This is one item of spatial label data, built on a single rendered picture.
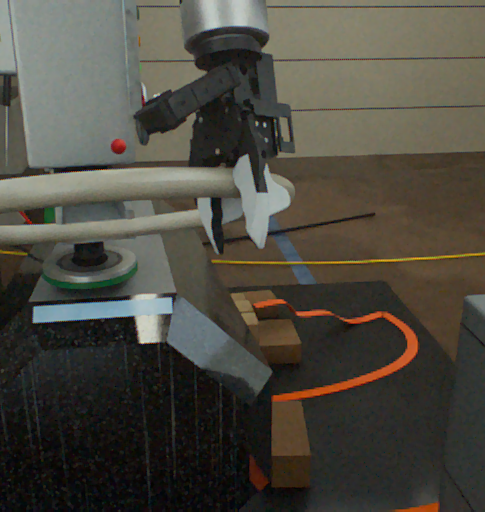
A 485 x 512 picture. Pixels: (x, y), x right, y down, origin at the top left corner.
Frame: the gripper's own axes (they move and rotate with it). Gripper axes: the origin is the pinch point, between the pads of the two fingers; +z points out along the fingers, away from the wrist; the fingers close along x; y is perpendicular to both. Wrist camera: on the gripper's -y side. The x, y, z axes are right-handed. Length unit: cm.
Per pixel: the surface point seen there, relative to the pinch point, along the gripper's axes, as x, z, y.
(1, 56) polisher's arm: 128, -66, 40
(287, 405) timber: 105, 51, 120
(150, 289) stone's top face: 75, 5, 45
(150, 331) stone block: 71, 14, 40
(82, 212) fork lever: 58, -11, 18
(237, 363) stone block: 65, 25, 61
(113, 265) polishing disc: 79, -1, 38
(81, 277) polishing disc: 79, 1, 29
